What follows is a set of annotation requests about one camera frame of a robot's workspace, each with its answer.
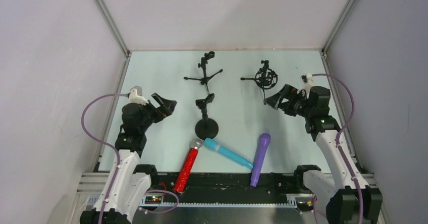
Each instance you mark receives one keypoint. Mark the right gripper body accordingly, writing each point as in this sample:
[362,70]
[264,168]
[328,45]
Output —
[289,99]

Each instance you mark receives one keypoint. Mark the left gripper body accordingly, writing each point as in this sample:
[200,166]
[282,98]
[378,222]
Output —
[155,108]

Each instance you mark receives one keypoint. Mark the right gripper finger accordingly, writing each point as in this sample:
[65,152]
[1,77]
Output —
[281,94]
[275,103]

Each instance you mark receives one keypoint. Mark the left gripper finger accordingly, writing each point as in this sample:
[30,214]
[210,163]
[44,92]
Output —
[163,102]
[167,110]

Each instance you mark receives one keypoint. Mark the purple microphone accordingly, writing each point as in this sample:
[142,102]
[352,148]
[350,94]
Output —
[263,144]

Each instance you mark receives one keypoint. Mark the black round-base mic stand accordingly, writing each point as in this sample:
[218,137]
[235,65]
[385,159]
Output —
[206,127]

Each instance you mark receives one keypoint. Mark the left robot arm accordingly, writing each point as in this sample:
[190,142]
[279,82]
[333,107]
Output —
[129,180]

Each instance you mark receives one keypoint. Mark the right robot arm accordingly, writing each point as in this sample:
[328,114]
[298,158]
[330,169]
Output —
[348,195]

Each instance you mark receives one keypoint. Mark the black tripod mic stand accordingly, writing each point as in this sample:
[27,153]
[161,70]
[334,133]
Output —
[203,63]

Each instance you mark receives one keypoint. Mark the red glitter microphone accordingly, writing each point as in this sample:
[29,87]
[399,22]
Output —
[184,174]

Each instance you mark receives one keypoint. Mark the blue microphone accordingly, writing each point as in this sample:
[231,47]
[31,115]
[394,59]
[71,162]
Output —
[213,145]

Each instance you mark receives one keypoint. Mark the left circuit board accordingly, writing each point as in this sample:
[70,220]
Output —
[153,200]

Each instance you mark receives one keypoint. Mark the circuit board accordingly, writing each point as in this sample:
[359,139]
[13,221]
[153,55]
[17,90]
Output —
[153,200]
[304,204]

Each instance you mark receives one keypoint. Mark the right circuit board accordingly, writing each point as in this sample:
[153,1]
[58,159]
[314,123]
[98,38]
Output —
[304,204]

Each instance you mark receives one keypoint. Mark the black shock-mount tripod stand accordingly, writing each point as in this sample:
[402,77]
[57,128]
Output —
[265,78]

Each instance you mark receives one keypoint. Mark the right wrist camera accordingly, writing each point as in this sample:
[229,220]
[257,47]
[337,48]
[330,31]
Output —
[308,83]

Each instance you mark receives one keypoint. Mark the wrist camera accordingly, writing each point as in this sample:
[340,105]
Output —
[308,83]
[135,96]

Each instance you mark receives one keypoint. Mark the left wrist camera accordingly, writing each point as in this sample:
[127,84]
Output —
[135,96]

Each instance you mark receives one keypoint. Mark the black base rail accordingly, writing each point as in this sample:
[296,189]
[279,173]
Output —
[227,189]

